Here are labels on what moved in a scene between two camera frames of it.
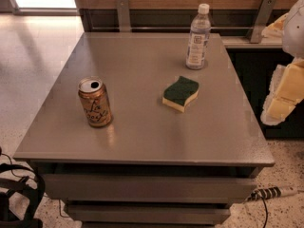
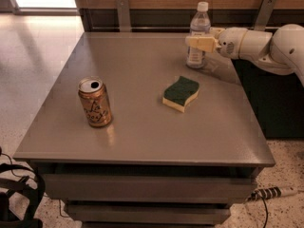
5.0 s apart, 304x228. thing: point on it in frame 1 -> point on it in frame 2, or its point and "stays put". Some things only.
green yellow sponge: (180, 94) stays put
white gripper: (294, 32) -> (228, 44)
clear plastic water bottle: (199, 38) stays put
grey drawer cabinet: (132, 137) stays put
